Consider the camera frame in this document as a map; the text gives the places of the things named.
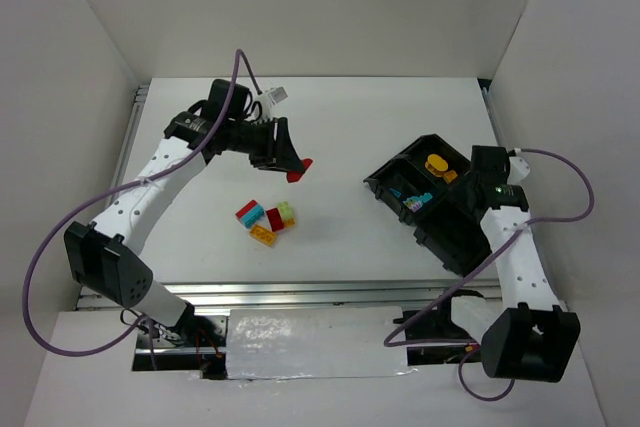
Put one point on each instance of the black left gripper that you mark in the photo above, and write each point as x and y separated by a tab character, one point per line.
270	143

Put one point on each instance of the light green curved 2x2 brick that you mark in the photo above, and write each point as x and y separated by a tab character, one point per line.
286	213

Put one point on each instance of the small teal curved brick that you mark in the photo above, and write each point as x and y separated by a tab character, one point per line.
395	192

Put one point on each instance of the small teal square brick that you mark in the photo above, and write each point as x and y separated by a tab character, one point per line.
426	196

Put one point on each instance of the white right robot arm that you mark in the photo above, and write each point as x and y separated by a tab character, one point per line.
530	336

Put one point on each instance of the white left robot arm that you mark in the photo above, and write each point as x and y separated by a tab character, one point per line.
104	255

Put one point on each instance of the red rectangular lego brick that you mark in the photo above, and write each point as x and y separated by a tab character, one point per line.
246	208

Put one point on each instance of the red curved open brick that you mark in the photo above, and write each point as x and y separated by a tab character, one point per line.
275	220

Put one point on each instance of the teal brick beside red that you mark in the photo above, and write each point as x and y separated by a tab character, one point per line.
252	216

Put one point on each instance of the orange flat 2x4 brick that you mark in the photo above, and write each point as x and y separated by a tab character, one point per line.
263	235

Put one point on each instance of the black four-compartment tray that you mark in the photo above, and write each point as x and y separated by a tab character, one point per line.
425	186

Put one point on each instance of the white printed lego tile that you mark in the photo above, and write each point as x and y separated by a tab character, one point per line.
413	204

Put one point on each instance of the silver foil covered plate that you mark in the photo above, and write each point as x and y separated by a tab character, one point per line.
316	343

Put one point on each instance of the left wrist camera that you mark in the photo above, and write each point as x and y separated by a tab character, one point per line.
266	101

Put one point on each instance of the aluminium table edge rail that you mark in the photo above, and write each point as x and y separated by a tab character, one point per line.
224	297

